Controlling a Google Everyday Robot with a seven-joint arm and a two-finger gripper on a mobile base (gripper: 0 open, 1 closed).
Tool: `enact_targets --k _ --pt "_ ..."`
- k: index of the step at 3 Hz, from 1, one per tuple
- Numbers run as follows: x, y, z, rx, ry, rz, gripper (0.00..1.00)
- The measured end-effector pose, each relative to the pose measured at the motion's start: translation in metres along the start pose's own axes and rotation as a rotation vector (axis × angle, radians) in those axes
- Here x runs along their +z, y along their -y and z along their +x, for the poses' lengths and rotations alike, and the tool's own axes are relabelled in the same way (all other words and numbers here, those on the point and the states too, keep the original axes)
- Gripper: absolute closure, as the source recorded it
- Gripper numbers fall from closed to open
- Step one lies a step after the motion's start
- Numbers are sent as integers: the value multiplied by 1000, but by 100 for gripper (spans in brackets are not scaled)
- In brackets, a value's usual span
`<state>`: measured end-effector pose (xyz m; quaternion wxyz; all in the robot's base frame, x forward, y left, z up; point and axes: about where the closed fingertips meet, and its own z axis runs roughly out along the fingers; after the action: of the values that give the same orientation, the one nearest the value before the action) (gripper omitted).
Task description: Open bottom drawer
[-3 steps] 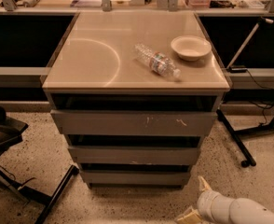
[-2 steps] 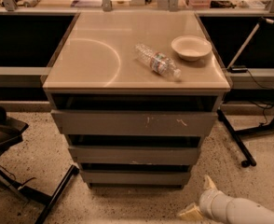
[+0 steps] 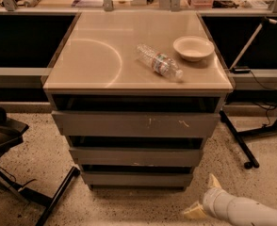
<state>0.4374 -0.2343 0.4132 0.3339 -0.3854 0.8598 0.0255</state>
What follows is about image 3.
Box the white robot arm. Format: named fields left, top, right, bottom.
left=184, top=173, right=277, bottom=226

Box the white bowl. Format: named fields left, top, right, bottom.
left=173, top=36, right=215, bottom=62

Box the grey bottom drawer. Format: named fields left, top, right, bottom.
left=82, top=172, right=193, bottom=187

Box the black stand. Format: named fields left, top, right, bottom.
left=220, top=102, right=277, bottom=170
left=0, top=107, right=80, bottom=226

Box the black stand left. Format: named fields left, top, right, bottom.
left=0, top=107, right=80, bottom=226

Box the black cable right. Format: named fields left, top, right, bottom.
left=249, top=69, right=277, bottom=128

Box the black stand right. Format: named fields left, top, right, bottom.
left=220, top=102, right=277, bottom=170

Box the clear plastic water bottle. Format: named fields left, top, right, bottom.
left=136, top=43, right=184, bottom=81

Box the white pole with black base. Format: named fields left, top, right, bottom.
left=229, top=17, right=277, bottom=73

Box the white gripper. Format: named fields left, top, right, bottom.
left=183, top=173, right=236, bottom=219

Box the grey top drawer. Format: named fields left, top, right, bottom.
left=52, top=111, right=220, bottom=137

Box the grey drawer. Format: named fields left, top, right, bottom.
left=82, top=172, right=193, bottom=187
left=52, top=111, right=220, bottom=137
left=70, top=147, right=203, bottom=167

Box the grey drawer cabinet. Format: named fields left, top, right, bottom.
left=40, top=10, right=236, bottom=192

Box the grey middle drawer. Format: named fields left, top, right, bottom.
left=70, top=147, right=203, bottom=167

